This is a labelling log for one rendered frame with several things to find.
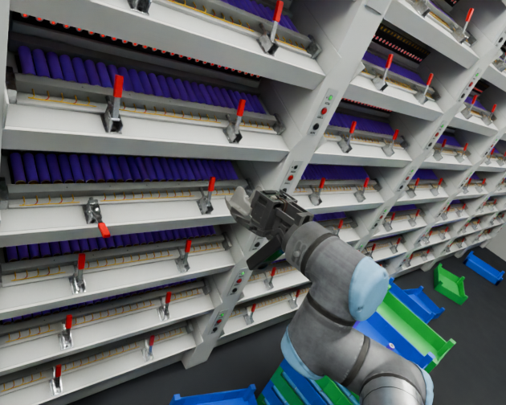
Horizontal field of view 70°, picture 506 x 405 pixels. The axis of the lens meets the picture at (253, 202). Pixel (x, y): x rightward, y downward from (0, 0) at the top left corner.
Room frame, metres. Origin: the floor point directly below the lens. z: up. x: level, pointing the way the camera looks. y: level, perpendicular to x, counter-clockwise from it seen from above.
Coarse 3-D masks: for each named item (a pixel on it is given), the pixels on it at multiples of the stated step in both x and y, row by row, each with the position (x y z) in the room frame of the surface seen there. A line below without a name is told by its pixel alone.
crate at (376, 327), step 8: (376, 312) 0.97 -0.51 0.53; (368, 320) 0.97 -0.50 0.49; (376, 320) 0.96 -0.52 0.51; (384, 320) 0.95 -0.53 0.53; (360, 328) 0.92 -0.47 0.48; (368, 328) 0.94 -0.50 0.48; (376, 328) 0.95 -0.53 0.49; (384, 328) 0.94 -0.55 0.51; (392, 328) 0.93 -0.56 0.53; (368, 336) 0.90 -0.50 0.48; (376, 336) 0.92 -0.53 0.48; (384, 336) 0.93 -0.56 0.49; (392, 336) 0.92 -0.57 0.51; (400, 336) 0.91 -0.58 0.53; (384, 344) 0.90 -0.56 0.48; (400, 344) 0.90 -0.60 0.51; (408, 344) 0.89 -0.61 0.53; (400, 352) 0.89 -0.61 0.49; (408, 352) 0.88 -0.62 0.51; (416, 352) 0.87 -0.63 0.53; (416, 360) 0.87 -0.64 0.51; (424, 360) 0.84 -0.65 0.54; (424, 368) 0.81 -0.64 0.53
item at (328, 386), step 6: (324, 378) 0.79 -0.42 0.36; (330, 378) 0.78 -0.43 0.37; (318, 384) 0.79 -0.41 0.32; (324, 384) 0.78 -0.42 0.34; (330, 384) 0.78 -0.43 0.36; (336, 384) 0.77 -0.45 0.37; (324, 390) 0.78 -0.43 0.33; (330, 390) 0.77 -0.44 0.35; (336, 390) 0.76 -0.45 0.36; (330, 396) 0.77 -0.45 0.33; (336, 396) 0.76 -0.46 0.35; (342, 396) 0.75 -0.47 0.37; (336, 402) 0.75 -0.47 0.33; (342, 402) 0.74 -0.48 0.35; (348, 402) 0.74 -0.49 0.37
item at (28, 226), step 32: (0, 160) 0.54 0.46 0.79; (0, 192) 0.47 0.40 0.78; (192, 192) 0.79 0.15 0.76; (224, 192) 0.86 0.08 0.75; (0, 224) 0.45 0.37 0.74; (32, 224) 0.48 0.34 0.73; (64, 224) 0.52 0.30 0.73; (96, 224) 0.56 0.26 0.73; (128, 224) 0.60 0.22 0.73; (160, 224) 0.66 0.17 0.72; (192, 224) 0.74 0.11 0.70
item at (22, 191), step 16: (16, 192) 0.49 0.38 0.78; (32, 192) 0.51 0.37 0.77; (48, 192) 0.53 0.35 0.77; (64, 192) 0.55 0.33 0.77; (80, 192) 0.58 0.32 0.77; (96, 192) 0.60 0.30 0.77; (112, 192) 0.63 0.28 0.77; (128, 192) 0.66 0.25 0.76; (144, 192) 0.69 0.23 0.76; (160, 192) 0.72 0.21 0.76
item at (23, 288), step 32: (224, 224) 0.96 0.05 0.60; (0, 256) 0.52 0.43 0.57; (32, 256) 0.55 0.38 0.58; (64, 256) 0.59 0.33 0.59; (96, 256) 0.63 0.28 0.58; (128, 256) 0.69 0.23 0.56; (160, 256) 0.74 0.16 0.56; (192, 256) 0.82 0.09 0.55; (224, 256) 0.89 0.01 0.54; (0, 288) 0.48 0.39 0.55; (32, 288) 0.51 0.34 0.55; (64, 288) 0.55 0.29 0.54; (96, 288) 0.59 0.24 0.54; (128, 288) 0.64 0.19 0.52; (0, 320) 0.45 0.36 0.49
